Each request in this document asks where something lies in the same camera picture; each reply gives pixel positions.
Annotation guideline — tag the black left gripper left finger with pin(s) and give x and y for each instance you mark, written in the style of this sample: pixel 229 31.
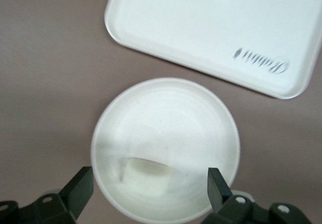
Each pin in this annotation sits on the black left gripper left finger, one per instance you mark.
pixel 70 198

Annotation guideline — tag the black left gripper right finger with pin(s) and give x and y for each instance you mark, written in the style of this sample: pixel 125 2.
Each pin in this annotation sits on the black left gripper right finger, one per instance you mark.
pixel 226 206

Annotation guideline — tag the small white steamed bun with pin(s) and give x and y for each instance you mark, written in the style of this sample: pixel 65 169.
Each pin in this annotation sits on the small white steamed bun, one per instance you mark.
pixel 148 178

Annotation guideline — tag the white round bowl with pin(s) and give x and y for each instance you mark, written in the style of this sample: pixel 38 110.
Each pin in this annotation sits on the white round bowl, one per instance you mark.
pixel 163 120

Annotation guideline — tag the brown table cover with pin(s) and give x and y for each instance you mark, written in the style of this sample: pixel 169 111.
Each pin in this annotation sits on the brown table cover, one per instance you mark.
pixel 45 70

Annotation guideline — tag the cream rabbit print tray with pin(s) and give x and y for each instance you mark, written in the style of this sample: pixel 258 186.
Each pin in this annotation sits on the cream rabbit print tray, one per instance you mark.
pixel 213 27

